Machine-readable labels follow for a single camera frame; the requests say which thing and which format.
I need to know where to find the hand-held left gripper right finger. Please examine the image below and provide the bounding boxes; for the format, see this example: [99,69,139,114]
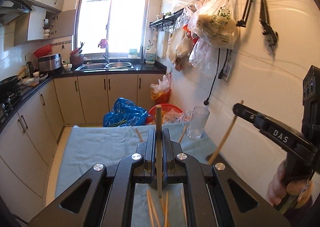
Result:
[162,128,292,227]

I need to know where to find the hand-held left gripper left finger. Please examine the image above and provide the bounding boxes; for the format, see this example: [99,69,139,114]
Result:
[27,128,157,227]

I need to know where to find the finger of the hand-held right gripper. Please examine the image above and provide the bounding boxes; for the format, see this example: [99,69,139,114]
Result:
[232,103,267,130]

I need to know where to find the wooden chopstick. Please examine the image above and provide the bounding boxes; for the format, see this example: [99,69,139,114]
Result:
[155,104,163,199]
[178,126,188,142]
[208,100,244,165]

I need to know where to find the person's right hand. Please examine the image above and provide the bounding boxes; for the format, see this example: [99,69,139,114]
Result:
[267,161,311,207]

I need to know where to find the clear drinking glass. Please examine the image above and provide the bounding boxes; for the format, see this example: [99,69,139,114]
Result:
[186,106,210,140]

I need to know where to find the blue plastic bag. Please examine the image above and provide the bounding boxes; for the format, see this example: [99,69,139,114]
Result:
[103,97,150,127]

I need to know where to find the wide red plastic basket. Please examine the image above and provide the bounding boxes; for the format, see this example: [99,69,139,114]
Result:
[147,103,184,125]

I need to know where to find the light blue table cloth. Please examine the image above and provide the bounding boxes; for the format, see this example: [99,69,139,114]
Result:
[55,122,218,227]

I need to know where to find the small red hanging basket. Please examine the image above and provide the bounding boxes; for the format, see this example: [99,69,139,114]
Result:
[150,74,173,104]

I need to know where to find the beige lower cabinets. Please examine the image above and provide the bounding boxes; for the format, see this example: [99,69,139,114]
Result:
[0,73,164,212]

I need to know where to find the black kitchen countertop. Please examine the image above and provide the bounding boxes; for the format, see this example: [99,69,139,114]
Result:
[0,63,167,132]

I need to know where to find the bunch of hanging plastic bags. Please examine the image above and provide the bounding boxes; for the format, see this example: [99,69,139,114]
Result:
[166,2,220,72]

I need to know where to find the large printed plastic bag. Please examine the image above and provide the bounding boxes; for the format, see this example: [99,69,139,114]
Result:
[187,0,240,50]

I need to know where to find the white detergent bottle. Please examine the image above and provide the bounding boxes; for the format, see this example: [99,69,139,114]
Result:
[145,42,157,64]

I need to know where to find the steel double sink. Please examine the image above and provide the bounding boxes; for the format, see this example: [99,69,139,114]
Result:
[75,61,134,71]

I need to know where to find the brown clay pot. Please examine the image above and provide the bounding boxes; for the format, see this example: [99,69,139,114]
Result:
[69,54,85,69]

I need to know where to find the kitchen window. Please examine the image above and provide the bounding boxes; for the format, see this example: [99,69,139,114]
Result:
[74,0,165,59]

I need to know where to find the silver rice cooker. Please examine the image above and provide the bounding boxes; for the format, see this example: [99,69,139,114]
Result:
[38,53,62,72]

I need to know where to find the red colander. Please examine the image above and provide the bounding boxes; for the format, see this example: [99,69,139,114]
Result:
[33,44,53,58]

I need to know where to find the black gas stove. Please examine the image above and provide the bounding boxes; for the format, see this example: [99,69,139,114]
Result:
[0,89,23,117]

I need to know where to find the black wok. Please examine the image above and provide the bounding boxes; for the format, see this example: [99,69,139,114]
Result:
[0,67,27,91]

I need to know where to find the stack of white bowls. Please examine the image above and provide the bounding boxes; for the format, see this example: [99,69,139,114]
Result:
[43,18,54,40]

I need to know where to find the range hood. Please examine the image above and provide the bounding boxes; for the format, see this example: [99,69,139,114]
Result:
[0,0,36,26]

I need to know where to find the black power cable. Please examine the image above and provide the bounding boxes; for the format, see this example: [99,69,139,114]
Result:
[203,48,225,106]

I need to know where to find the white wall socket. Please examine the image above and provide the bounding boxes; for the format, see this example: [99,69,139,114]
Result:
[222,64,232,81]

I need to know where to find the black wall shelf rack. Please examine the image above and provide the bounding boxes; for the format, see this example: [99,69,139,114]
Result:
[149,8,185,32]

